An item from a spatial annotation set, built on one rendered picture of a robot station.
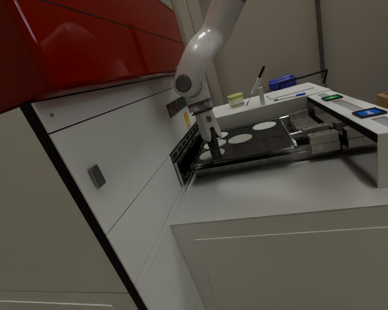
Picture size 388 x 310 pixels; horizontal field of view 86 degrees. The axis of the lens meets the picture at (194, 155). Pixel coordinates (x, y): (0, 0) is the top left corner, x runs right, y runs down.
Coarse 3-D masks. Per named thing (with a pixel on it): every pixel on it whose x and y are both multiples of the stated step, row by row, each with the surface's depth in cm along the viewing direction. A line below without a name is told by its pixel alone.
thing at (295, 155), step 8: (288, 152) 74; (296, 152) 72; (304, 152) 70; (328, 152) 69; (336, 152) 68; (248, 160) 77; (256, 160) 75; (264, 160) 75; (272, 160) 74; (280, 160) 73; (288, 160) 73; (296, 160) 72; (200, 168) 83; (208, 168) 81; (216, 168) 80; (224, 168) 79; (232, 168) 79; (240, 168) 78; (248, 168) 77; (200, 176) 83
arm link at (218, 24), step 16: (224, 0) 56; (240, 0) 56; (208, 16) 59; (224, 16) 57; (208, 32) 58; (224, 32) 59; (192, 48) 56; (208, 48) 56; (192, 64) 56; (208, 64) 57; (176, 80) 59; (192, 80) 57; (192, 96) 63
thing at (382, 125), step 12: (312, 96) 91; (324, 96) 87; (348, 96) 76; (336, 108) 67; (348, 108) 65; (360, 108) 62; (384, 108) 56; (360, 120) 54; (372, 120) 52; (384, 120) 51; (384, 132) 45; (384, 144) 45; (384, 156) 46; (384, 168) 47; (384, 180) 48
